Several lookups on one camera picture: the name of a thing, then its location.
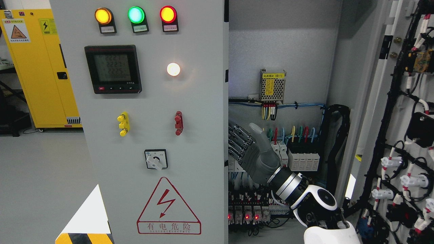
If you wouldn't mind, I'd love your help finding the red electric hazard sticker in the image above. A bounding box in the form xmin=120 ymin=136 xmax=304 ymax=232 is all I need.
xmin=136 ymin=177 xmax=202 ymax=235

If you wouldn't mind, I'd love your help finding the green indicator light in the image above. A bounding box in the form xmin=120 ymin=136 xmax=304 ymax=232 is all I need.
xmin=127 ymin=6 xmax=149 ymax=33

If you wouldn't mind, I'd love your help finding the yellow terminal post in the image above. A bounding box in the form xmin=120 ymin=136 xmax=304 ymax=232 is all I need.
xmin=117 ymin=111 xmax=130 ymax=137

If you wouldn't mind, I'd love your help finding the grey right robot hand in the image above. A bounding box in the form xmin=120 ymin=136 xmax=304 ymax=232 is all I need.
xmin=228 ymin=121 xmax=281 ymax=184

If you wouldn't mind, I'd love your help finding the yellow safety cabinet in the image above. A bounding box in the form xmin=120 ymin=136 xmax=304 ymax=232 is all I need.
xmin=1 ymin=9 xmax=82 ymax=129

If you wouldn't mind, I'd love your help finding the black surge protector block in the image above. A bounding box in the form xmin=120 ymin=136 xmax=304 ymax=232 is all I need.
xmin=287 ymin=141 xmax=320 ymax=172

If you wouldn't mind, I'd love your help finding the grey cabinet door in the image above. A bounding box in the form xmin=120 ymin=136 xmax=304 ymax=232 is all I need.
xmin=330 ymin=0 xmax=433 ymax=244
xmin=50 ymin=0 xmax=229 ymax=244

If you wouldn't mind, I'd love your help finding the red indicator light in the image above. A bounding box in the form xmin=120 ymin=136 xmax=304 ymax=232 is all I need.
xmin=160 ymin=5 xmax=179 ymax=32

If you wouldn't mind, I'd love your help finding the white socket breaker row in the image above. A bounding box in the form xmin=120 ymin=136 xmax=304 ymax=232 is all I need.
xmin=228 ymin=141 xmax=289 ymax=172

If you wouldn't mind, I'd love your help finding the amber indicator light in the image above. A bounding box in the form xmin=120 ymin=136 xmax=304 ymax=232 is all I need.
xmin=94 ymin=7 xmax=117 ymax=34

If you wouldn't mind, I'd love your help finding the relay row with red leds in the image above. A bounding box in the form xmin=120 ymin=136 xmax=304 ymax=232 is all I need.
xmin=227 ymin=204 xmax=294 ymax=226

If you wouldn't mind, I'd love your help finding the metal mesh power supply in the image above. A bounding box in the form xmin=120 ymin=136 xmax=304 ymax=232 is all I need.
xmin=259 ymin=68 xmax=287 ymax=103

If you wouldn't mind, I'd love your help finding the black digital power meter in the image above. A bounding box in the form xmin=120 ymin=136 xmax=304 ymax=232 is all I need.
xmin=85 ymin=44 xmax=142 ymax=94

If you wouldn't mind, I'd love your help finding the white indicator light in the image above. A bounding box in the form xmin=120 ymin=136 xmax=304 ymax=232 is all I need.
xmin=167 ymin=62 xmax=180 ymax=76

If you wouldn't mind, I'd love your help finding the red terminal post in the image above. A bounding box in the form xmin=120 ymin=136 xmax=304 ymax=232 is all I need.
xmin=175 ymin=111 xmax=183 ymax=136

